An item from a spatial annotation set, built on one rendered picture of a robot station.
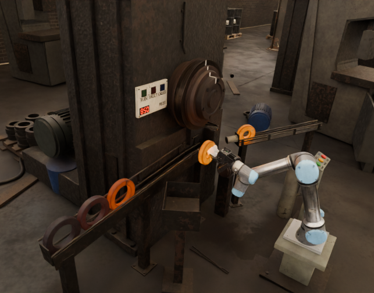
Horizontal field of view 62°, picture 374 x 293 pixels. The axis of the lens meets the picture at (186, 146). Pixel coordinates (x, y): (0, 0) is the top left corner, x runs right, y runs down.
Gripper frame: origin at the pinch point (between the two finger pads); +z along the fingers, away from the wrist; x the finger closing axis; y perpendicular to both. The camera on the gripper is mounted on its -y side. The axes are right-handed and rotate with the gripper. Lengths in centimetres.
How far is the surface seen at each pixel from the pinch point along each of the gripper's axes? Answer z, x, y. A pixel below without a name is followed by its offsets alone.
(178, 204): -7.7, 30.8, -22.3
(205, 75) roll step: 24.5, -12.4, 37.3
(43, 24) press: 456, -178, -115
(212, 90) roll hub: 17.7, -15.8, 28.9
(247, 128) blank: 1, -66, -10
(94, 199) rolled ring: 18, 73, -10
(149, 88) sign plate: 40, 20, 29
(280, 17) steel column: 283, -866, -79
